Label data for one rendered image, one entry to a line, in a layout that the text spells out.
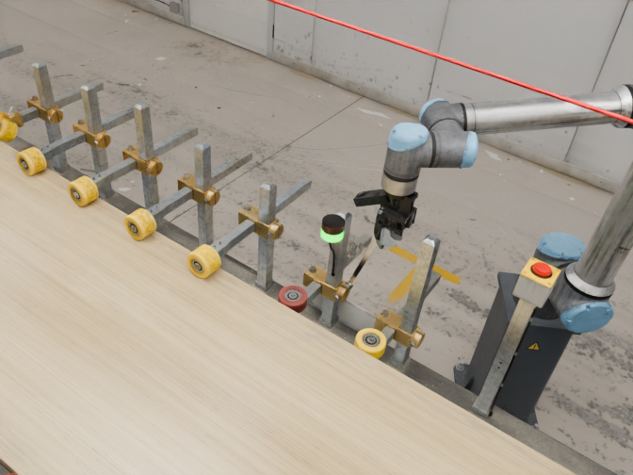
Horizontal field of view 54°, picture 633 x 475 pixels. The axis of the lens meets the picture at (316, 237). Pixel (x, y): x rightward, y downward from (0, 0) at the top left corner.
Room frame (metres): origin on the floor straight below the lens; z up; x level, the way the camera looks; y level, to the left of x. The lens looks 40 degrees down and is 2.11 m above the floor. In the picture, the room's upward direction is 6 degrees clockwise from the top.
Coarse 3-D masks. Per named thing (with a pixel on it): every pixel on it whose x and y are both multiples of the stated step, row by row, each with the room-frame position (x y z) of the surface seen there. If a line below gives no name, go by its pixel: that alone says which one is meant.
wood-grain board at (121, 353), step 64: (0, 192) 1.50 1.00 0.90; (64, 192) 1.53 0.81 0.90; (0, 256) 1.22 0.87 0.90; (64, 256) 1.24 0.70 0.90; (128, 256) 1.27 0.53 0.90; (0, 320) 0.99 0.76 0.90; (64, 320) 1.01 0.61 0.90; (128, 320) 1.04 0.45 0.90; (192, 320) 1.06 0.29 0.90; (256, 320) 1.08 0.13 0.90; (0, 384) 0.81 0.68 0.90; (64, 384) 0.83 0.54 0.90; (128, 384) 0.85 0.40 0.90; (192, 384) 0.87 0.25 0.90; (256, 384) 0.89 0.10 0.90; (320, 384) 0.91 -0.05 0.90; (384, 384) 0.93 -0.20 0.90; (0, 448) 0.66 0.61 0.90; (64, 448) 0.67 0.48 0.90; (128, 448) 0.69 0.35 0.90; (192, 448) 0.70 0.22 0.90; (256, 448) 0.72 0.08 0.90; (320, 448) 0.74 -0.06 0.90; (384, 448) 0.75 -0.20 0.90; (448, 448) 0.77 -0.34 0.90; (512, 448) 0.79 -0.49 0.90
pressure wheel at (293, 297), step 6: (282, 288) 1.20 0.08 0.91; (288, 288) 1.21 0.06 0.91; (294, 288) 1.21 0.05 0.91; (300, 288) 1.21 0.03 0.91; (282, 294) 1.18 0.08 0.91; (288, 294) 1.19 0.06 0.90; (294, 294) 1.18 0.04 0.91; (300, 294) 1.19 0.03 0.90; (306, 294) 1.19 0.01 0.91; (282, 300) 1.16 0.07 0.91; (288, 300) 1.17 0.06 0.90; (294, 300) 1.17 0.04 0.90; (300, 300) 1.17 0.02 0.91; (306, 300) 1.17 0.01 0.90; (288, 306) 1.15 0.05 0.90; (294, 306) 1.15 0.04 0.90; (300, 306) 1.15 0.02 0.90
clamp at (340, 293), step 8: (304, 272) 1.32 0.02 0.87; (312, 272) 1.32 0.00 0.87; (320, 272) 1.32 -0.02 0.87; (304, 280) 1.31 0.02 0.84; (312, 280) 1.30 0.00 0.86; (320, 280) 1.29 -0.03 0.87; (328, 288) 1.27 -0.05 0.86; (336, 288) 1.26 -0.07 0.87; (344, 288) 1.27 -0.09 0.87; (328, 296) 1.27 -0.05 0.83; (336, 296) 1.25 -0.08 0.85; (344, 296) 1.26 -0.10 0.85
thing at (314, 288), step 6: (366, 234) 1.54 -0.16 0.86; (360, 240) 1.50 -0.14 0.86; (366, 240) 1.50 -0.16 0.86; (366, 246) 1.51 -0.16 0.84; (348, 258) 1.41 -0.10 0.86; (354, 258) 1.44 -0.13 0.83; (348, 264) 1.41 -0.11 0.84; (312, 282) 1.29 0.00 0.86; (306, 288) 1.26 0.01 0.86; (312, 288) 1.26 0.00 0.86; (318, 288) 1.27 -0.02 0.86; (312, 294) 1.24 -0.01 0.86; (312, 300) 1.25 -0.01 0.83
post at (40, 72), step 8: (32, 64) 1.93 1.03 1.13; (40, 64) 1.92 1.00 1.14; (40, 72) 1.91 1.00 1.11; (40, 80) 1.91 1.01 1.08; (48, 80) 1.93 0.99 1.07; (40, 88) 1.92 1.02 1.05; (48, 88) 1.93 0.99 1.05; (40, 96) 1.92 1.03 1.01; (48, 96) 1.92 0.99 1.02; (48, 104) 1.92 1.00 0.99; (48, 128) 1.92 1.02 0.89; (56, 128) 1.92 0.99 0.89; (48, 136) 1.92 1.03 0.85; (56, 136) 1.92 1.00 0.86; (64, 152) 1.94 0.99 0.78; (56, 160) 1.92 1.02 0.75; (64, 160) 1.93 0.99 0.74
